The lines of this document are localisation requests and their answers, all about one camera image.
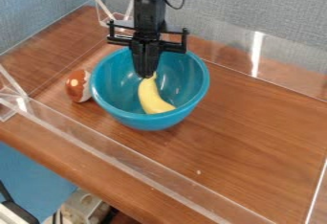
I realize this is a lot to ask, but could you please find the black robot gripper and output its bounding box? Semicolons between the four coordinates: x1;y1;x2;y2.
106;0;188;78

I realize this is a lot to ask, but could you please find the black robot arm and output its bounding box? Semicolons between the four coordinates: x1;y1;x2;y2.
106;0;189;78

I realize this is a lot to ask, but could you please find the blue plastic bowl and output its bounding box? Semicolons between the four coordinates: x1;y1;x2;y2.
89;48;209;131

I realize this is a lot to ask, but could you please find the yellow toy banana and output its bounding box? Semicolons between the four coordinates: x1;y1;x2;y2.
137;74;174;114

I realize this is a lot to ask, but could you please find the brown white toy mushroom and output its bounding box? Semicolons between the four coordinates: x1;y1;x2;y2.
65;69;92;102

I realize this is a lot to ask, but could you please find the clear acrylic back barrier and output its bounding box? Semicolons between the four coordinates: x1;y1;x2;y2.
93;0;327;102

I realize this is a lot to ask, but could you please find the clear acrylic barrier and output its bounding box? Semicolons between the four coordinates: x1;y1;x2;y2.
0;66;275;224
93;0;327;102

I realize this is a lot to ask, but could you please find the clear acrylic front barrier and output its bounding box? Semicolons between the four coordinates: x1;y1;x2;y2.
0;66;275;224

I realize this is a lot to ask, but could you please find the grey box under table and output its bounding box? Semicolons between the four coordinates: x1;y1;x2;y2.
50;189;110;224

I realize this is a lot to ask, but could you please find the black chair edge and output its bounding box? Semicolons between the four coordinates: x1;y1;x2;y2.
0;181;40;224

